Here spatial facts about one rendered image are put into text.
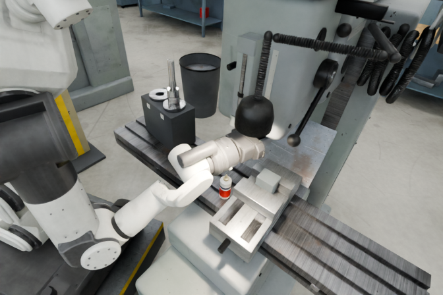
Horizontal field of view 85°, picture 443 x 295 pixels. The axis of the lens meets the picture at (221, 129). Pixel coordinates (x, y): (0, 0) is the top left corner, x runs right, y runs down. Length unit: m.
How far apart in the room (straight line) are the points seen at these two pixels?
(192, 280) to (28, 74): 0.79
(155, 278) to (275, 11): 0.89
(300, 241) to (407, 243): 1.59
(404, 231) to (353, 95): 1.65
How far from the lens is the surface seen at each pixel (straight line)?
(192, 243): 0.91
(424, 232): 2.56
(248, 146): 0.66
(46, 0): 0.45
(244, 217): 0.79
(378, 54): 0.39
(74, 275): 1.29
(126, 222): 0.63
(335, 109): 1.01
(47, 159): 0.47
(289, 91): 0.51
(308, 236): 0.91
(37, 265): 1.40
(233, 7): 0.53
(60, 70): 0.52
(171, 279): 1.00
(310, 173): 1.08
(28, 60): 0.50
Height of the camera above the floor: 1.69
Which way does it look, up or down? 38 degrees down
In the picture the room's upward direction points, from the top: 4 degrees clockwise
